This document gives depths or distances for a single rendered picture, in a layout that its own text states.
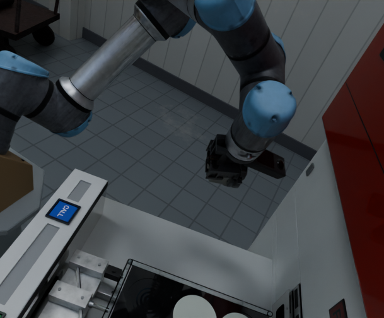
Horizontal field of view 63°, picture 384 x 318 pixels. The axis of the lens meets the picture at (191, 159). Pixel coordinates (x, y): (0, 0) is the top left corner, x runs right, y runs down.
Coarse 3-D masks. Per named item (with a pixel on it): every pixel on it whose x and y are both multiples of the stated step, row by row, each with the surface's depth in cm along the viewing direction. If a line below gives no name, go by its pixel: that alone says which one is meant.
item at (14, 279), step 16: (80, 176) 82; (64, 192) 76; (80, 192) 78; (96, 192) 79; (48, 208) 72; (80, 208) 74; (32, 224) 68; (48, 224) 69; (64, 224) 70; (16, 240) 64; (32, 240) 65; (48, 240) 67; (64, 240) 67; (16, 256) 62; (32, 256) 63; (48, 256) 64; (0, 272) 59; (16, 272) 60; (32, 272) 61; (0, 288) 57; (16, 288) 58; (32, 288) 58; (0, 304) 55; (16, 304) 56
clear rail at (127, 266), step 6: (126, 264) 74; (126, 270) 72; (120, 276) 71; (126, 276) 72; (120, 282) 70; (120, 288) 69; (114, 294) 68; (114, 300) 67; (108, 306) 65; (108, 312) 65
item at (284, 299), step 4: (288, 292) 76; (292, 292) 76; (284, 296) 77; (288, 296) 75; (292, 296) 75; (280, 300) 79; (284, 300) 76; (288, 300) 74; (292, 300) 74; (276, 304) 80; (280, 304) 78; (284, 304) 76; (288, 304) 74; (292, 304) 73; (272, 308) 81; (276, 308) 79; (280, 308) 78; (284, 308) 75; (288, 308) 73; (292, 308) 73; (272, 312) 80; (276, 312) 78; (280, 312) 78; (284, 312) 74; (288, 312) 72; (292, 312) 72; (272, 316) 80; (276, 316) 78; (280, 316) 78; (284, 316) 73; (288, 316) 72; (292, 316) 71
